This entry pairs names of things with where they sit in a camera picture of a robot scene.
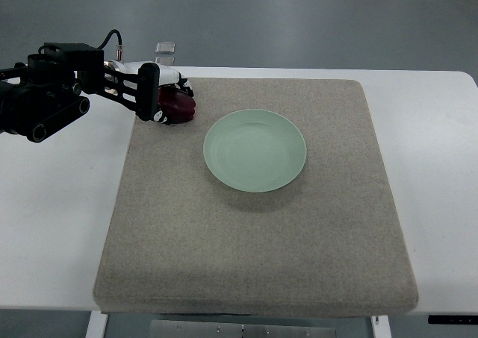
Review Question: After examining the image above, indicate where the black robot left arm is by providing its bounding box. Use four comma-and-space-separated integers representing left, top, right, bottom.
1, 29, 160, 143

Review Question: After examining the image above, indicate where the lower clear floor marker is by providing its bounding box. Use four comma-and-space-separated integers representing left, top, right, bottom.
155, 56, 175, 66

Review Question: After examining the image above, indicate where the black table control panel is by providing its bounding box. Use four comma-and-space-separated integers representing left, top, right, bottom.
428, 315, 478, 325

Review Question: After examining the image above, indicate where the metal table base plate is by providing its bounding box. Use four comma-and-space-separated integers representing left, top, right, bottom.
149, 320, 337, 338

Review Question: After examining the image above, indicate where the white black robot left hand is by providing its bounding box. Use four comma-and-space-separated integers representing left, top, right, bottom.
101, 60, 193, 122

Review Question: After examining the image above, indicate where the white table leg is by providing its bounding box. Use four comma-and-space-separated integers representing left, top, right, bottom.
85, 311, 108, 338

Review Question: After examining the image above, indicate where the pale green plate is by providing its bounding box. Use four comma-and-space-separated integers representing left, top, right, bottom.
203, 109, 307, 193

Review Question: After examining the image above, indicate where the red apple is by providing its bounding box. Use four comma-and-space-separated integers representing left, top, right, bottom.
154, 87, 196, 125

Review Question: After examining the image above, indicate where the clear floor marker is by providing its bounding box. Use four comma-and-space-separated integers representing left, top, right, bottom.
155, 41, 176, 54
155, 56, 175, 66

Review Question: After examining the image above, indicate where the upper clear floor marker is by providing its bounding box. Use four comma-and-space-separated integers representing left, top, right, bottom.
155, 41, 176, 54

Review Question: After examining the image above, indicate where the beige felt mat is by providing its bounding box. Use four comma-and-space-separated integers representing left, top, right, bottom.
93, 78, 418, 317

